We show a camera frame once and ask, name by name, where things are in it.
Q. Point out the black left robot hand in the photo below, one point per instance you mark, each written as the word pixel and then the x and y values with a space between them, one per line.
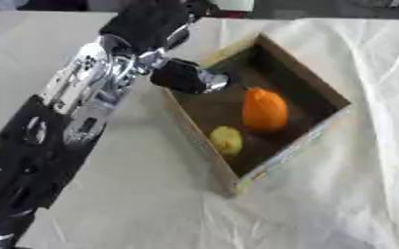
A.
pixel 146 22

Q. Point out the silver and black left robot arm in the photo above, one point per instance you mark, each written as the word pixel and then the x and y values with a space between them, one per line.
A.
pixel 67 107

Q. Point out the tan cardboard box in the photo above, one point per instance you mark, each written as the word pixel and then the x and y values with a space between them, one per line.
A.
pixel 259 113

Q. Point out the yellow toy fruit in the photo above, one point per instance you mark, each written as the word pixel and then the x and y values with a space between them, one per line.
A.
pixel 226 140

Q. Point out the orange toy fruit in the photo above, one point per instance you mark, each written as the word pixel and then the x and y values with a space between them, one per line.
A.
pixel 264 109

